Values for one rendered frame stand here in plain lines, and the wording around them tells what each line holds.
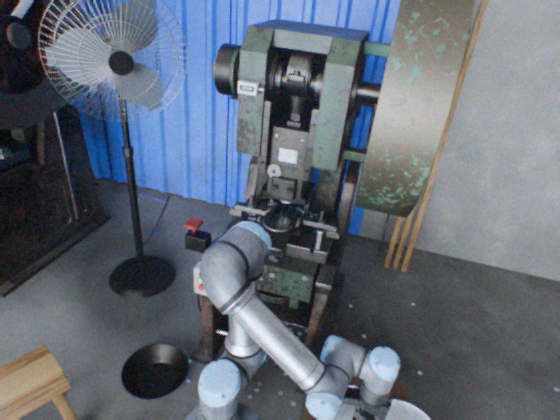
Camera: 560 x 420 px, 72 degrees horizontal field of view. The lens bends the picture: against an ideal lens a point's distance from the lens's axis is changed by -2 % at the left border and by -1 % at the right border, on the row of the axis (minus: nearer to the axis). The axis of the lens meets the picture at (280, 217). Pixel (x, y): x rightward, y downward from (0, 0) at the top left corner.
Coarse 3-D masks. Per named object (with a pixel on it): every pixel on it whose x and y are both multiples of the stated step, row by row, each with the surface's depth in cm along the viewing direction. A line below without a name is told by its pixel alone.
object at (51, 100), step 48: (0, 0) 169; (48, 0) 183; (0, 48) 167; (0, 96) 171; (48, 96) 195; (0, 144) 219; (48, 144) 227; (0, 192) 206; (48, 192) 237; (96, 192) 277; (0, 240) 213; (48, 240) 245; (0, 288) 217
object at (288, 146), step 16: (272, 128) 147; (288, 128) 147; (304, 128) 148; (272, 144) 150; (288, 144) 149; (304, 144) 147; (272, 160) 154; (288, 160) 152; (304, 160) 150; (272, 176) 155; (288, 176) 155; (272, 192) 157; (288, 192) 154
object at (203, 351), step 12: (252, 156) 198; (252, 168) 197; (252, 180) 198; (252, 192) 200; (216, 240) 172; (204, 300) 172; (204, 312) 176; (216, 312) 180; (204, 324) 180; (216, 324) 185; (228, 324) 208; (204, 336) 184; (216, 336) 189; (204, 348) 189; (216, 348) 194; (192, 360) 193; (204, 360) 191
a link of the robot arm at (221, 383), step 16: (208, 368) 112; (224, 368) 113; (240, 368) 115; (208, 384) 109; (224, 384) 109; (240, 384) 111; (208, 400) 108; (224, 400) 108; (208, 416) 112; (224, 416) 112
